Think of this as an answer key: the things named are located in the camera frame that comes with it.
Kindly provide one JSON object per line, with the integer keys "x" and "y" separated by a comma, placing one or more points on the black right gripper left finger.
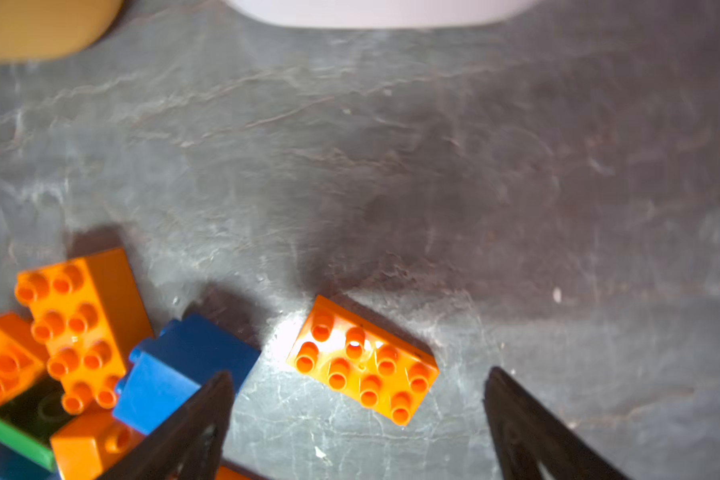
{"x": 188, "y": 445}

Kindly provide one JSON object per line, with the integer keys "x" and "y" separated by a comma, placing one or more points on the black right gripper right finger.
{"x": 527, "y": 437}

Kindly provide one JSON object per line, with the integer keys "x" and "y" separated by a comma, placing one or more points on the orange long lego brick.
{"x": 92, "y": 443}

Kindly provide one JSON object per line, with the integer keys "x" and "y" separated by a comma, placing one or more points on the green lego brick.
{"x": 28, "y": 421}

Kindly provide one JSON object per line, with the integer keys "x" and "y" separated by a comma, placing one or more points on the white plastic bin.
{"x": 380, "y": 14}

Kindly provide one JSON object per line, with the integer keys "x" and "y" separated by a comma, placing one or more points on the yellow plastic bin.
{"x": 47, "y": 30}

